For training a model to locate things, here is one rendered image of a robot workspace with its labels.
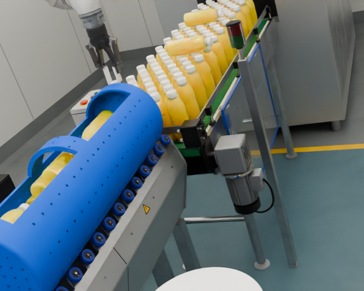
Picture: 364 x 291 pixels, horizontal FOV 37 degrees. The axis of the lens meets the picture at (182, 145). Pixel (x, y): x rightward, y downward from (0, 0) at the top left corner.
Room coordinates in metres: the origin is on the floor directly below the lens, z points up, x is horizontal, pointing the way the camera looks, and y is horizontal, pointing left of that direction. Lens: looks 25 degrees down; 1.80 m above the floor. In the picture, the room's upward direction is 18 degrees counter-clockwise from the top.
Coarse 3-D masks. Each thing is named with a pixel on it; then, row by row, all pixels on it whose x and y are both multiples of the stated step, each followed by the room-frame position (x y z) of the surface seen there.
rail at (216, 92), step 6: (264, 12) 3.24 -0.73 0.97; (258, 18) 3.11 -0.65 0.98; (258, 24) 3.06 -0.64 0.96; (252, 30) 2.93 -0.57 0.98; (234, 60) 2.52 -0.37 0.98; (228, 72) 2.40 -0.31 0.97; (222, 78) 2.32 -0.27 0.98; (222, 84) 2.29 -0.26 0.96; (216, 90) 2.21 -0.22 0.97; (210, 96) 2.14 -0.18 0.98; (216, 96) 2.19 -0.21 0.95; (210, 102) 2.11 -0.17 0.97; (204, 108) 2.04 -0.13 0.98; (204, 114) 2.02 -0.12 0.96
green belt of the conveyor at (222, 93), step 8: (264, 24) 3.24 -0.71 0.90; (248, 48) 2.87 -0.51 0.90; (232, 72) 2.58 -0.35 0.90; (232, 80) 2.47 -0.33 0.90; (224, 88) 2.40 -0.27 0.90; (216, 104) 2.24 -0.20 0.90; (208, 120) 2.09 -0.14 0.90; (176, 144) 1.96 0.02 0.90; (184, 152) 1.92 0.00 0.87; (192, 152) 1.91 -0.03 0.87; (200, 152) 1.93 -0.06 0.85
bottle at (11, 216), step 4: (20, 208) 1.36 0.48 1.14; (24, 208) 1.36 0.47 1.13; (8, 212) 1.32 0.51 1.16; (12, 212) 1.32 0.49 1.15; (16, 212) 1.32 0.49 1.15; (20, 212) 1.33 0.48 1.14; (4, 216) 1.31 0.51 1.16; (8, 216) 1.30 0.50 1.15; (12, 216) 1.30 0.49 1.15; (16, 216) 1.31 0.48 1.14; (8, 220) 1.29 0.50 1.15; (12, 220) 1.29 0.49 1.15
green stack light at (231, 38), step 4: (232, 36) 2.10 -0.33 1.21; (236, 36) 2.09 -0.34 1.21; (240, 36) 2.10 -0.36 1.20; (244, 36) 2.11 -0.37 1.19; (232, 40) 2.10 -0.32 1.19; (236, 40) 2.10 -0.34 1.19; (240, 40) 2.09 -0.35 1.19; (244, 40) 2.10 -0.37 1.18; (232, 44) 2.11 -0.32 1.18; (236, 44) 2.10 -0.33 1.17; (240, 44) 2.09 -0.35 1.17; (244, 44) 2.10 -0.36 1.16
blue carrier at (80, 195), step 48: (96, 96) 1.88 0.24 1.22; (144, 96) 1.83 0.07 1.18; (48, 144) 1.52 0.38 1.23; (96, 144) 1.51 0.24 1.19; (144, 144) 1.68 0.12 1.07; (48, 192) 1.27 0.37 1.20; (96, 192) 1.37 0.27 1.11; (0, 240) 1.10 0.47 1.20; (48, 240) 1.15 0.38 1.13; (0, 288) 1.12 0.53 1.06; (48, 288) 1.09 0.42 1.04
